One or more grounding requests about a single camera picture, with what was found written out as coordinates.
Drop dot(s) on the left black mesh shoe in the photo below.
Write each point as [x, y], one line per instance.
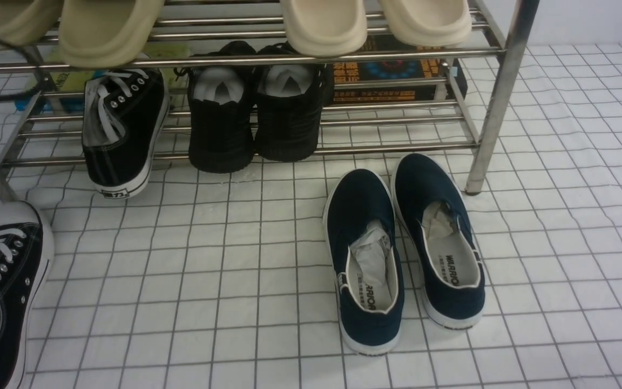
[220, 99]

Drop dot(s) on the cream slipper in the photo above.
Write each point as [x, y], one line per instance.
[428, 23]
[325, 28]

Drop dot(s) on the black mesh shoe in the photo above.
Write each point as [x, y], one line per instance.
[220, 99]
[289, 100]

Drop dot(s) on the right black mesh shoe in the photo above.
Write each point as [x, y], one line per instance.
[289, 100]

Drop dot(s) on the beige slipper far left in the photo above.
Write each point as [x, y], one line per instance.
[25, 22]

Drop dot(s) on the metal shoe rack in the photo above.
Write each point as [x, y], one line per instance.
[508, 51]

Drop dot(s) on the black lace-up sneaker on floor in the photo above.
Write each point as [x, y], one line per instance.
[27, 249]

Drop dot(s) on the cream slipper far right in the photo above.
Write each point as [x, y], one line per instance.
[428, 23]

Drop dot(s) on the right navy slip-on shoe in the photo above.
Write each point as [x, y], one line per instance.
[431, 208]

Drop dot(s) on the black orange printed box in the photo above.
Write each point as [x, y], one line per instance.
[392, 78]

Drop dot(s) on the beige slipper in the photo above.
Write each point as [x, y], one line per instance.
[104, 34]
[25, 22]

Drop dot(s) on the navy slip-on shoe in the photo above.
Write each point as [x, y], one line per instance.
[360, 227]
[431, 208]

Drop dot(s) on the yellow green package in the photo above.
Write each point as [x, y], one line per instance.
[73, 82]

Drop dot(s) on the black lace-up sneaker on rack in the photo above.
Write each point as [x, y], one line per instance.
[124, 111]

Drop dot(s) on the left navy slip-on shoe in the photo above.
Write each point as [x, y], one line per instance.
[360, 227]

